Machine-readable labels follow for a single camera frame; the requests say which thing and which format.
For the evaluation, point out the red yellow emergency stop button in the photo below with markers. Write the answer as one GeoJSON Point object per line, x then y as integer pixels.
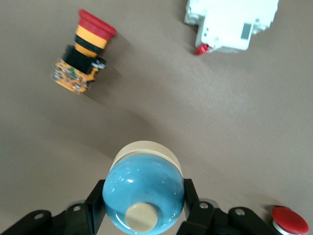
{"type": "Point", "coordinates": [83, 51]}

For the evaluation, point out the white circuit breaker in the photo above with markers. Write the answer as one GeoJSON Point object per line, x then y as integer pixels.
{"type": "Point", "coordinates": [227, 27]}

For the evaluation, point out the blue dome call bell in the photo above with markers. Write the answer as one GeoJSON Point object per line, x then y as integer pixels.
{"type": "Point", "coordinates": [143, 191]}

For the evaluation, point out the red pushbutton dark body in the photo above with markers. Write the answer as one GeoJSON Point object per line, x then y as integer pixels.
{"type": "Point", "coordinates": [289, 221]}

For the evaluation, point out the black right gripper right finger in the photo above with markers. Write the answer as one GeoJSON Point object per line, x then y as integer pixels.
{"type": "Point", "coordinates": [195, 208]}

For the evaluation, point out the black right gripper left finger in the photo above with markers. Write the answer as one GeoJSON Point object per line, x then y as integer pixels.
{"type": "Point", "coordinates": [94, 208]}

